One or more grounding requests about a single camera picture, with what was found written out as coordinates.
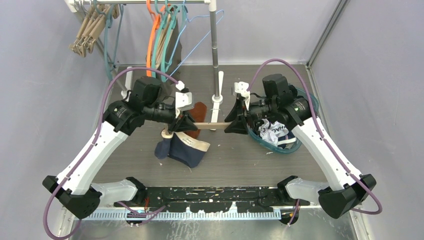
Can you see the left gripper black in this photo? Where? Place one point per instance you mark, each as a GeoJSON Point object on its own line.
{"type": "Point", "coordinates": [181, 123]}

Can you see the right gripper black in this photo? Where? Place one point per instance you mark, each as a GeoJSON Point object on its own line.
{"type": "Point", "coordinates": [240, 116]}

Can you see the navy underwear cream waistband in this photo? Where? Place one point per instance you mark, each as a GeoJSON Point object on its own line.
{"type": "Point", "coordinates": [181, 147]}

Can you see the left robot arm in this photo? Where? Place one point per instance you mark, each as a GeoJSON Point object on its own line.
{"type": "Point", "coordinates": [74, 186]}

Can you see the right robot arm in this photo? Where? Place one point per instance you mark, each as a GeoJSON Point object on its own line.
{"type": "Point", "coordinates": [345, 187]}

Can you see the teal hanger right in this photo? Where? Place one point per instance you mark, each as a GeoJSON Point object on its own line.
{"type": "Point", "coordinates": [177, 23]}

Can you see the teal hanger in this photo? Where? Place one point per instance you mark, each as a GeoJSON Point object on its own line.
{"type": "Point", "coordinates": [177, 23]}
{"type": "Point", "coordinates": [110, 36]}
{"type": "Point", "coordinates": [160, 35]}

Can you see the orange hanger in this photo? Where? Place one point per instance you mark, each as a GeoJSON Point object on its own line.
{"type": "Point", "coordinates": [156, 19]}

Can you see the teal hanger middle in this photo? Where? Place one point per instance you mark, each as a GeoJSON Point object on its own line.
{"type": "Point", "coordinates": [160, 35]}

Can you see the teal hanger left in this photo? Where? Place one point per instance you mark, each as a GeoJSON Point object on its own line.
{"type": "Point", "coordinates": [110, 36]}

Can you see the brown towel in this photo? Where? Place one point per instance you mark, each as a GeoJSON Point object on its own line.
{"type": "Point", "coordinates": [198, 113]}

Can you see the teal laundry basket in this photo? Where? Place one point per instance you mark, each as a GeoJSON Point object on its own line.
{"type": "Point", "coordinates": [316, 106]}

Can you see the white black printed garment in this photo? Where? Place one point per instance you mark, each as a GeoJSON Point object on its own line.
{"type": "Point", "coordinates": [276, 134]}

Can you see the beige wooden hangers bunch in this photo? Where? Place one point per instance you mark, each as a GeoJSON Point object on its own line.
{"type": "Point", "coordinates": [93, 24]}

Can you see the white garment rack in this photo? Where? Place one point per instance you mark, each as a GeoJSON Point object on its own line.
{"type": "Point", "coordinates": [78, 5]}

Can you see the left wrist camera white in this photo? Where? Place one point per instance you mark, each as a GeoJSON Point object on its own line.
{"type": "Point", "coordinates": [183, 99]}

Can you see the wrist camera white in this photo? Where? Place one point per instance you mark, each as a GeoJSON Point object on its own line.
{"type": "Point", "coordinates": [183, 99]}
{"type": "Point", "coordinates": [241, 88]}

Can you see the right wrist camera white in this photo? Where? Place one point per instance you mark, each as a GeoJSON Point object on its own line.
{"type": "Point", "coordinates": [241, 88]}

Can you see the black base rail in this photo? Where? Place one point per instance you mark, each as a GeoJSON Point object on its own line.
{"type": "Point", "coordinates": [247, 199]}

